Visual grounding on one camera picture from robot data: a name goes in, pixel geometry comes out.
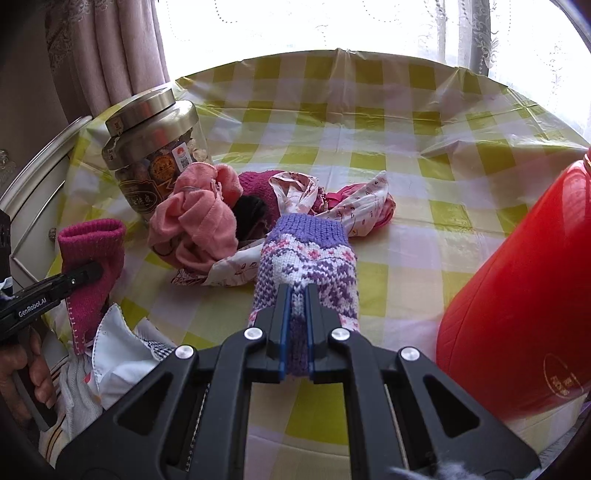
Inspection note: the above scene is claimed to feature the glass jar with metal lid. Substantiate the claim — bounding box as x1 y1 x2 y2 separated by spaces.
102 85 213 217

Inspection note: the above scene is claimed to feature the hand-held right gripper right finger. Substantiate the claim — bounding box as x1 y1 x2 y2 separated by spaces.
305 284 541 480

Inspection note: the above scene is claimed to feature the yellow checked tablecloth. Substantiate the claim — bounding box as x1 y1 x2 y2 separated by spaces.
39 48 591 480

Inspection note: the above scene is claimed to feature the houndstooth cloth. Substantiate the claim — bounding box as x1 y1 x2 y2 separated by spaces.
147 339 178 363

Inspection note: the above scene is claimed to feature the person's left hand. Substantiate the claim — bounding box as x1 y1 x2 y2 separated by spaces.
0 330 58 416

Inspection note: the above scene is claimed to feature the pink cartoon towel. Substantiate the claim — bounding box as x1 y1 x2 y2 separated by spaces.
148 161 243 273

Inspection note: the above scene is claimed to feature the purple knitted sock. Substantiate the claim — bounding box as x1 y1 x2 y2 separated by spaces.
249 213 361 377

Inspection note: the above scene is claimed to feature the white lace curtain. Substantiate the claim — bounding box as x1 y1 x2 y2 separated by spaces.
438 0 591 134

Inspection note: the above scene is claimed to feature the grey window post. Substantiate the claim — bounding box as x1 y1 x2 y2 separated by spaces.
455 0 492 70

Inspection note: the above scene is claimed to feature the magenta knitted sock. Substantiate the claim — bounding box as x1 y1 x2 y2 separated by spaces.
58 218 126 356

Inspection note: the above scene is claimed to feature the pink curtain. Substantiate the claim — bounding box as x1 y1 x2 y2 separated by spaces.
44 0 176 125

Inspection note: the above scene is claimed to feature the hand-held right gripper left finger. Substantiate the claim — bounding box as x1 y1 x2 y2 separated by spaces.
55 284 296 480

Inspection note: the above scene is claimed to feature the red thermos flask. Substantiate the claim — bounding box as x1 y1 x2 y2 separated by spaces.
436 145 591 421

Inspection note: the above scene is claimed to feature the white dresser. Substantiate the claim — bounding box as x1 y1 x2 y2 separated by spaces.
0 115 93 287

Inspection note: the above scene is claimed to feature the red print white scarf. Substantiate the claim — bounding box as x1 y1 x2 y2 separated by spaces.
171 170 397 288

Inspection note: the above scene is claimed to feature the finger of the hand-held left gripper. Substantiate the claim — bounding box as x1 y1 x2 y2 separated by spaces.
60 262 103 292

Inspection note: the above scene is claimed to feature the black scrunchie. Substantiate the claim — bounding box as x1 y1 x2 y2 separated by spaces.
231 194 273 241

